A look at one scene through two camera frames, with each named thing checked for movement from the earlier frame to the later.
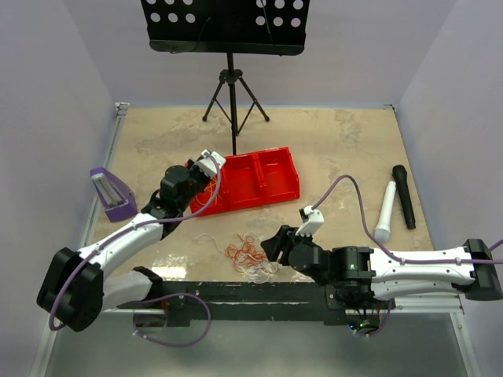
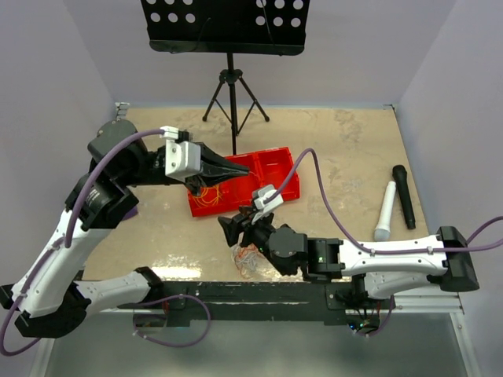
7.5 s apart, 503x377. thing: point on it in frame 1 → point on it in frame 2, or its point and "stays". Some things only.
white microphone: x=383 y=231 stays
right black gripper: x=284 y=239 → x=239 y=223
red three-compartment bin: x=249 y=180 stays
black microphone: x=400 y=173 stays
